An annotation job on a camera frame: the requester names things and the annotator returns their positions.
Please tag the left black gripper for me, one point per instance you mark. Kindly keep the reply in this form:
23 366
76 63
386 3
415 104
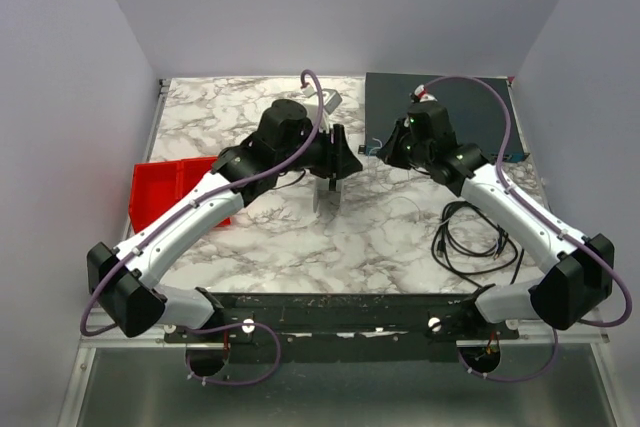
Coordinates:
338 156

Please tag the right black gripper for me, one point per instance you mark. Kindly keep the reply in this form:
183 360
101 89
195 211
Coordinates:
393 145

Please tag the white cable spool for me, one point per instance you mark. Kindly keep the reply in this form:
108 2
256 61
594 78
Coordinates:
327 196

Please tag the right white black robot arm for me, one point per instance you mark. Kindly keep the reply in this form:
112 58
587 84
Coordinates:
574 281

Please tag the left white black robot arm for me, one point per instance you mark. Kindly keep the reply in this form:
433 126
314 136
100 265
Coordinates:
125 280

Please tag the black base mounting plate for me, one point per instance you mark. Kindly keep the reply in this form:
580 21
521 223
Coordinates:
264 329

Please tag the red plastic bin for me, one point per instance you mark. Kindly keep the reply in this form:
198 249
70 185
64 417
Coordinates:
158 186

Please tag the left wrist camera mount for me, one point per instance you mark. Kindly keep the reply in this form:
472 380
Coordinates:
331 101

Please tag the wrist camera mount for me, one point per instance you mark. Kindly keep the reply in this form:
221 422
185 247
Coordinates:
331 101
421 95

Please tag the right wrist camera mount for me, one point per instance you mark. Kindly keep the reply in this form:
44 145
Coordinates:
421 95

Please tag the blue network switch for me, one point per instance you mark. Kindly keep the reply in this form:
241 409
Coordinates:
475 109

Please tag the aluminium extrusion rail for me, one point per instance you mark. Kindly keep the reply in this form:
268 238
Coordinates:
115 338

